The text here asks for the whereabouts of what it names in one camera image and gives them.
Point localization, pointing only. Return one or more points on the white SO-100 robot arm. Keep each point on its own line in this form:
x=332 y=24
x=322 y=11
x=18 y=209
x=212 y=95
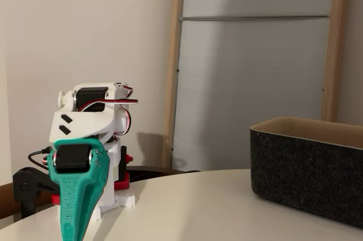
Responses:
x=85 y=123

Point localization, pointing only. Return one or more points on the dark grey felt basket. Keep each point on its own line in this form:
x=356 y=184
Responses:
x=297 y=173

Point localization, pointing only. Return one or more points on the black clamp with red knob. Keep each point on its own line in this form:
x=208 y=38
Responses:
x=123 y=156

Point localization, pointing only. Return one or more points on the black table clamp red pad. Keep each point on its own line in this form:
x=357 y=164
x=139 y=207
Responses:
x=28 y=181

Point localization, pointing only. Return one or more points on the thin metal rod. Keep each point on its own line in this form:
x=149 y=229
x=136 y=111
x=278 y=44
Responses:
x=255 y=17

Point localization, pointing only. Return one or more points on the wooden frame with translucent panel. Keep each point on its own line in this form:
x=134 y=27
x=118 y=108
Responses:
x=171 y=82

